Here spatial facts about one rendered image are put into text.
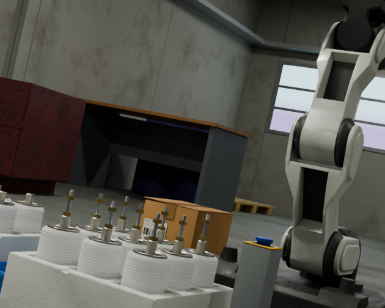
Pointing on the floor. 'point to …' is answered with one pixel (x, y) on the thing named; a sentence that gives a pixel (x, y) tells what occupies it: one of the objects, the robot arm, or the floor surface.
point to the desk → (160, 149)
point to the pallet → (252, 206)
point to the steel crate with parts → (30, 135)
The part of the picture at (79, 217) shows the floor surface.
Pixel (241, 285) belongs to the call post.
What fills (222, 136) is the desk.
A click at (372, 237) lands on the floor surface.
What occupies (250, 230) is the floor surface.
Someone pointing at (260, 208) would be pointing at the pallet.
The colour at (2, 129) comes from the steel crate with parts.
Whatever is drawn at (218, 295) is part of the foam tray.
